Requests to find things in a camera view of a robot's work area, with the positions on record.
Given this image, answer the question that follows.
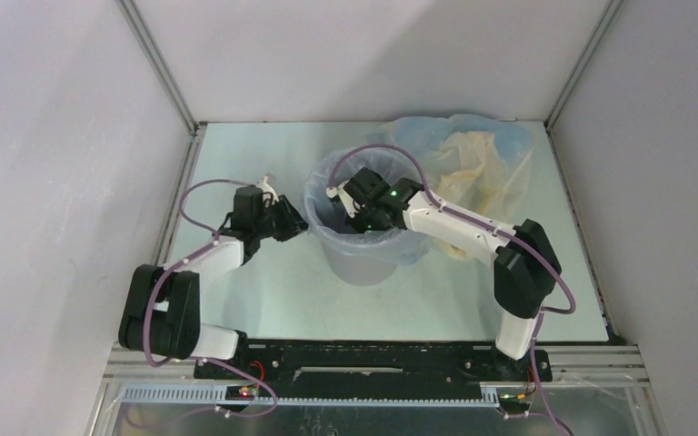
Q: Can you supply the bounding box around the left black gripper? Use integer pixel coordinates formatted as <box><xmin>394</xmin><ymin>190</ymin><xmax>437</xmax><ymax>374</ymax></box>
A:
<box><xmin>254</xmin><ymin>195</ymin><xmax>315</xmax><ymax>243</ymax></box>

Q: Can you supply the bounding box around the light blue trash bag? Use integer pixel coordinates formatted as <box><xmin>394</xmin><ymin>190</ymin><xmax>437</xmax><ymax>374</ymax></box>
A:
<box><xmin>304</xmin><ymin>148</ymin><xmax>430</xmax><ymax>265</ymax></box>

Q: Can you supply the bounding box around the grey plastic trash bin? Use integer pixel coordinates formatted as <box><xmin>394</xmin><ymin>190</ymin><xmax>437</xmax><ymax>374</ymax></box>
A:
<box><xmin>304</xmin><ymin>147</ymin><xmax>432</xmax><ymax>288</ymax></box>

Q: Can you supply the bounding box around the clear bag with yellow rim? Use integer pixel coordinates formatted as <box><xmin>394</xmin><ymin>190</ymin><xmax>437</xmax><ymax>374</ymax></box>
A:
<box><xmin>379</xmin><ymin>114</ymin><xmax>535</xmax><ymax>262</ymax></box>

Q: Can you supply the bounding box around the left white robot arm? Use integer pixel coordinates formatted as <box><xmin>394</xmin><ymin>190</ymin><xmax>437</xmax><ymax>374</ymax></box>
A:
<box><xmin>118</xmin><ymin>186</ymin><xmax>308</xmax><ymax>379</ymax></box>

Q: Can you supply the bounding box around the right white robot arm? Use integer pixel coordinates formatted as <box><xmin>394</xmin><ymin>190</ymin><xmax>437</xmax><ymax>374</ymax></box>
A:
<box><xmin>326</xmin><ymin>168</ymin><xmax>562</xmax><ymax>380</ymax></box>

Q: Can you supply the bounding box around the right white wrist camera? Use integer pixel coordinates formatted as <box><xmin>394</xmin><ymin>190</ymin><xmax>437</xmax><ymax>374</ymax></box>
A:
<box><xmin>325</xmin><ymin>183</ymin><xmax>357</xmax><ymax>218</ymax></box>

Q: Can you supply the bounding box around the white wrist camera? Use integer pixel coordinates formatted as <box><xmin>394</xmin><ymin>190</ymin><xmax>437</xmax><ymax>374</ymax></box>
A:
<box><xmin>325</xmin><ymin>183</ymin><xmax>357</xmax><ymax>218</ymax></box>
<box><xmin>255</xmin><ymin>173</ymin><xmax>279</xmax><ymax>207</ymax></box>

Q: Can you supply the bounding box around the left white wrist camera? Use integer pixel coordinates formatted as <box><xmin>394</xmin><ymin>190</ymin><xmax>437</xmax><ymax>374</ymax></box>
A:
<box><xmin>255</xmin><ymin>173</ymin><xmax>279</xmax><ymax>207</ymax></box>

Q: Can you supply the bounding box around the left aluminium frame post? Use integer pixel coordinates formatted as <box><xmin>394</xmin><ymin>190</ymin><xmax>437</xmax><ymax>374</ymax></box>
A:
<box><xmin>115</xmin><ymin>0</ymin><xmax>198</xmax><ymax>134</ymax></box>

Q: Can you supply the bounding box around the aluminium frame post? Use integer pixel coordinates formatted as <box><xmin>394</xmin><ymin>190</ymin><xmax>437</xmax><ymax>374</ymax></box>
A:
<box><xmin>115</xmin><ymin>0</ymin><xmax>198</xmax><ymax>134</ymax></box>
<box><xmin>544</xmin><ymin>0</ymin><xmax>625</xmax><ymax>133</ymax></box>

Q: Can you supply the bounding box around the grey slotted cable duct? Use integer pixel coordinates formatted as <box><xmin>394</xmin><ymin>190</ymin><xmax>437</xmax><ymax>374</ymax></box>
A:
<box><xmin>119</xmin><ymin>383</ymin><xmax>499</xmax><ymax>408</ymax></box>

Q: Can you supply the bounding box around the right aluminium frame post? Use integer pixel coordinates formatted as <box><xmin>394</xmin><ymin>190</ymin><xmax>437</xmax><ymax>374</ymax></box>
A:
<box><xmin>544</xmin><ymin>0</ymin><xmax>625</xmax><ymax>133</ymax></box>

